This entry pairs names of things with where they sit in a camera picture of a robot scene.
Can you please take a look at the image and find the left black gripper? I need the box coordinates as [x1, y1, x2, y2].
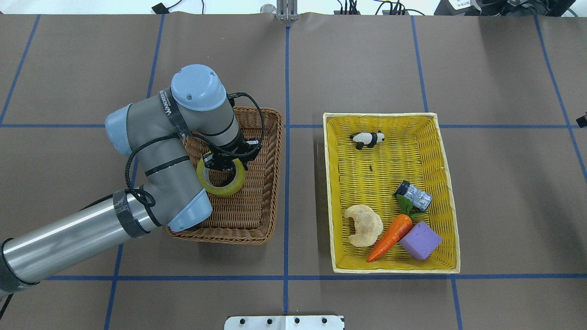
[204, 137, 262, 172]

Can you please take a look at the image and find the yellow clear tape roll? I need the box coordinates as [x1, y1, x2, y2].
[196, 152, 247, 197]

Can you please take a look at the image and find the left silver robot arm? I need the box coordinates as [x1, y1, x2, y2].
[0, 63, 264, 297]

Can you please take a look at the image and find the yellow plastic basket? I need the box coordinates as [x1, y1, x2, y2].
[322, 112, 461, 274]

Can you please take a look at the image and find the toy panda figure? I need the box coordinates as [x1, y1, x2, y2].
[349, 130, 385, 150]

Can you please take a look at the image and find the toy bread croissant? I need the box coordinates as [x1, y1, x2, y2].
[344, 204, 383, 248]

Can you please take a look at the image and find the small black usb device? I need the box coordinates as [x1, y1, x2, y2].
[151, 3, 169, 15]

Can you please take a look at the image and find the orange toy carrot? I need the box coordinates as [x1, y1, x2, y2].
[367, 195, 427, 262]

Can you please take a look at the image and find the small black labelled can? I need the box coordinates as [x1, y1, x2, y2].
[393, 180, 433, 212]

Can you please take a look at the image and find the purple foam block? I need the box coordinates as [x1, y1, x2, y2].
[399, 221, 443, 261]

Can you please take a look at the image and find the aluminium frame post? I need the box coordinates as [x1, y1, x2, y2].
[276, 0, 299, 22]

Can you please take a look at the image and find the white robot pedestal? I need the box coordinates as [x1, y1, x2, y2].
[224, 315, 346, 330]

